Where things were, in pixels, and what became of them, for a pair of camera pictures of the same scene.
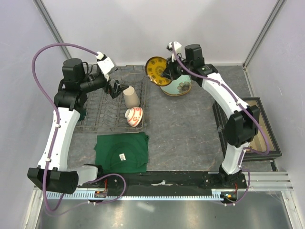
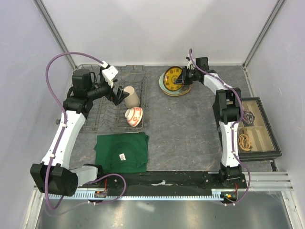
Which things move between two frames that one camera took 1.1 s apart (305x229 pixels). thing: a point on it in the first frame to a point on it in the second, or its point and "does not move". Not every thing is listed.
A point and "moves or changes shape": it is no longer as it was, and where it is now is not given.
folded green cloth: [119, 153] does not move
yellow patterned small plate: [155, 67] moves or changes shape
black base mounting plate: [116, 183] does not move
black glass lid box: [264, 145] does not move
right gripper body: [177, 68] to [191, 76]
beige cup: [131, 100] does not move
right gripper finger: [167, 74] to [181, 78]
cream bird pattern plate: [176, 95] does not move
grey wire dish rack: [103, 113] does not move
